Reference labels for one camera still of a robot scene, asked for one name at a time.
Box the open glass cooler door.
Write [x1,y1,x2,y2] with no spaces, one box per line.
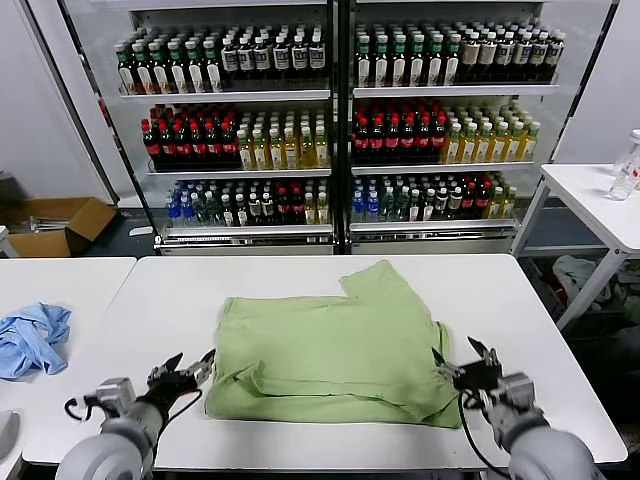
[22,0,161,236]
[544,0,631,166]

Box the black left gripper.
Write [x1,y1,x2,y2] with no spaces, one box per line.
[141,348,218,409]

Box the crumpled light blue shirt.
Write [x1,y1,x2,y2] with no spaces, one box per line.
[0,301,73,382]

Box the open cardboard box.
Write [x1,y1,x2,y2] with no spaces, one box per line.
[0,196,119,259]

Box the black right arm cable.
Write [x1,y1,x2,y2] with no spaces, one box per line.
[457,389,511,474]

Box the white furniture piece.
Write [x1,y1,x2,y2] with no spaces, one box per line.
[0,224,22,259]

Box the beige label dark drink bottle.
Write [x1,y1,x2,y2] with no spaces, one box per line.
[531,30,550,82]
[460,29,480,84]
[514,30,534,82]
[497,30,516,83]
[547,30,566,81]
[478,30,499,84]

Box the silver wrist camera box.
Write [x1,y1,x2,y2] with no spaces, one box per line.
[497,372,536,414]
[94,378,136,414]

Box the grey green cloth pile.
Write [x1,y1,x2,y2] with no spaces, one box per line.
[552,254,640,314]

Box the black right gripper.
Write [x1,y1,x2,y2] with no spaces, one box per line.
[431,335,504,397]

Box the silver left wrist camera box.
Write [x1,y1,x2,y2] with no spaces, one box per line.
[94,378,136,414]

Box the green cap dark tea bottle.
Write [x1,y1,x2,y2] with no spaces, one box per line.
[131,42,154,96]
[390,33,410,87]
[185,39,207,95]
[444,32,462,85]
[408,33,429,87]
[149,41,171,96]
[202,38,224,94]
[427,32,446,86]
[167,39,189,95]
[372,33,392,87]
[114,43,136,96]
[354,33,374,87]

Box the green polo shirt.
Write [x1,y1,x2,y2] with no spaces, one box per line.
[204,258,464,430]

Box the white label dark drink bottle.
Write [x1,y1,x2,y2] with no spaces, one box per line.
[272,33,292,76]
[220,37,239,80]
[237,34,256,79]
[290,33,310,75]
[308,30,327,75]
[253,34,273,77]

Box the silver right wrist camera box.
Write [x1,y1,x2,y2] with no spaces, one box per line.
[497,372,536,414]

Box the white side table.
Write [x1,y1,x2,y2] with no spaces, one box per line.
[509,163,640,331]

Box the glass front beverage cooler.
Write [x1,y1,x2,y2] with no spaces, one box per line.
[64,0,341,257]
[339,0,561,256]

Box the clear bottle with red label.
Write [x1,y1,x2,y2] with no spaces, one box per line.
[612,128,640,179]

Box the clear plastic water bottle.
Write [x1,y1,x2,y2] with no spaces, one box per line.
[607,167,640,202]

